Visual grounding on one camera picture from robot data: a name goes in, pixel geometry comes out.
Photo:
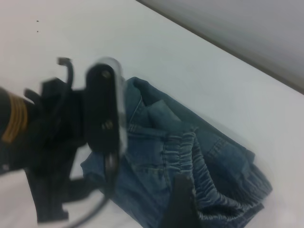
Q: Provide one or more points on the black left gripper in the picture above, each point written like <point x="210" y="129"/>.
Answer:
<point x="59" y="118"/>

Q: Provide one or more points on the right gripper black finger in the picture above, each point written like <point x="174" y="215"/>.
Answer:
<point x="183" y="206"/>

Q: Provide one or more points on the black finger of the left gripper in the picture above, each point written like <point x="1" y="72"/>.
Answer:
<point x="40" y="194"/>

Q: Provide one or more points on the blue denim jeans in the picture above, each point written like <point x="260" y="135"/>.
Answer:
<point x="147" y="171"/>

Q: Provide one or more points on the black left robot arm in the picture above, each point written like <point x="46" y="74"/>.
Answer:
<point x="12" y="114"/>

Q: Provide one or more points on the black camera with clear plate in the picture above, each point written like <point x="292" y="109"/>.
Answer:
<point x="102" y="107"/>

